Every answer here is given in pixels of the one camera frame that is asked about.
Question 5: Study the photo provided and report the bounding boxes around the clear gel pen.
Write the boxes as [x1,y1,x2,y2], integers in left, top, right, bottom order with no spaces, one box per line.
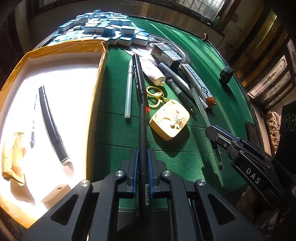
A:
[189,83,224,171]

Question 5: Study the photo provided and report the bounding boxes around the black red-tip pen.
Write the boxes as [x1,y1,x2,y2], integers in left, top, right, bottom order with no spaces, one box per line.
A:
[132,54,149,216]

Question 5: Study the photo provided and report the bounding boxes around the cream cartoon keychain case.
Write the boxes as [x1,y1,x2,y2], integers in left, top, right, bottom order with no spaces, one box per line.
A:
[149,99,190,141]

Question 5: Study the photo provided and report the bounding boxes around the black rod-shaped pen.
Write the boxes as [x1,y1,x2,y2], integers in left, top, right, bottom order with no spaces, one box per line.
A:
[39,86,70,166]

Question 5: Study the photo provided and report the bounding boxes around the dark smartphone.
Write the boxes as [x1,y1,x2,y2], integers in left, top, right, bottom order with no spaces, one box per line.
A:
[245,120,259,147]

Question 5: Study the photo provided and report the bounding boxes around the black grip gel pen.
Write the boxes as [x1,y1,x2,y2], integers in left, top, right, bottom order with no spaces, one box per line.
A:
[166,77,197,116]

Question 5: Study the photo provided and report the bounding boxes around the black dome-shaped device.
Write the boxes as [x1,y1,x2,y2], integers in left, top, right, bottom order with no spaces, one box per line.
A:
[219,66,234,85]

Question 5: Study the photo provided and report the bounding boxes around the white marker pen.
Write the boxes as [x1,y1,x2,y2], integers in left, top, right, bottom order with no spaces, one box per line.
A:
[158,62,209,110]

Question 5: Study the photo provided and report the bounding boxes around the translucent white pen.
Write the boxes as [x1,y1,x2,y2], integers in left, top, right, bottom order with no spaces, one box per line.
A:
[125,59,133,118]

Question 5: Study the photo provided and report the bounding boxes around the gold key rings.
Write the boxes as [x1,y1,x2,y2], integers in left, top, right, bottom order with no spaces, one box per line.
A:
[146,86,171,109]

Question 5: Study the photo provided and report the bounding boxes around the white glue tube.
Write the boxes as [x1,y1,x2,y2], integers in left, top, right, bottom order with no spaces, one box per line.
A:
[140,57,166,86]

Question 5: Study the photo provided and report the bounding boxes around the small dark card box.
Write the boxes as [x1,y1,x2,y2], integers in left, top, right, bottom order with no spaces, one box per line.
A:
[151,43,183,71]

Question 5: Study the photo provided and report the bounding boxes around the yellow taped cardboard box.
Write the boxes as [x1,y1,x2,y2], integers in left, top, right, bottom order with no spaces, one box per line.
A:
[1,39,108,228]

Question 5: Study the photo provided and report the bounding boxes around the window with metal grille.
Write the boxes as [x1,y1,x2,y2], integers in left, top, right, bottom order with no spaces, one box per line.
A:
[147,0,230,24]

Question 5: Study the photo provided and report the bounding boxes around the pile of blue mahjong tiles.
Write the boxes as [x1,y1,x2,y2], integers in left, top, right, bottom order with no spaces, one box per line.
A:
[46,9,149,46]

